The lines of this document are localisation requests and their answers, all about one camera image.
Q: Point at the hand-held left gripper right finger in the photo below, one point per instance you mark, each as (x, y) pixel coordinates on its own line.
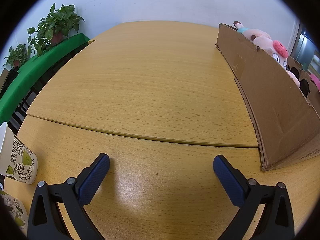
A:
(228, 180)

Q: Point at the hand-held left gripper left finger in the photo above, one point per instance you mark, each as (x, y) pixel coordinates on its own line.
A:
(93, 180)

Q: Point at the brown cardboard box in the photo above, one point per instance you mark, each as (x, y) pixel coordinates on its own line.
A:
(275, 110)

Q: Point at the wooden desktop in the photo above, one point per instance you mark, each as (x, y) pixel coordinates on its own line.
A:
(150, 92)

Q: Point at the leaf print paper cup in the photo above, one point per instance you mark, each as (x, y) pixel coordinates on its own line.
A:
(13, 212)
(17, 157)

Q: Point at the black plush toy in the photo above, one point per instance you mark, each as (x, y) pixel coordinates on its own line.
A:
(303, 86)

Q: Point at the pink plush toy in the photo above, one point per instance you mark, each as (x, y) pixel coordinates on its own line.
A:
(315, 81)

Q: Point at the pink pig plush teal shirt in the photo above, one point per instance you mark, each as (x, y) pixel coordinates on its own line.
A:
(262, 40)

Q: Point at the small potted green plant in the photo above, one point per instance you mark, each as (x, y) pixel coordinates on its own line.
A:
(17, 55)

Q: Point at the glass door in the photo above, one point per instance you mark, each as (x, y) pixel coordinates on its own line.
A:
(303, 47)

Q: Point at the large potted green plant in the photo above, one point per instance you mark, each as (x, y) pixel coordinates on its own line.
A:
(58, 23)

